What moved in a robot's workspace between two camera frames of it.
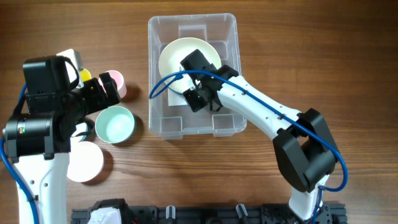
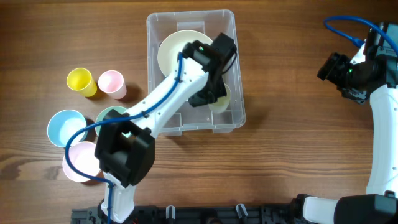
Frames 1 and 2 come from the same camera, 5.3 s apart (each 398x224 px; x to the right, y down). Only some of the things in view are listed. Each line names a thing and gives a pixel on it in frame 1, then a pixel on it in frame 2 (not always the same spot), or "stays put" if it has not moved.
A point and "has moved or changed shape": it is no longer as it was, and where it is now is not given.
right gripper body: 200,98 → 339,73
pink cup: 119,81 stays put
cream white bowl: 176,51 has moved or changed shape
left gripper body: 92,96 → 211,92
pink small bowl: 86,162 stays put
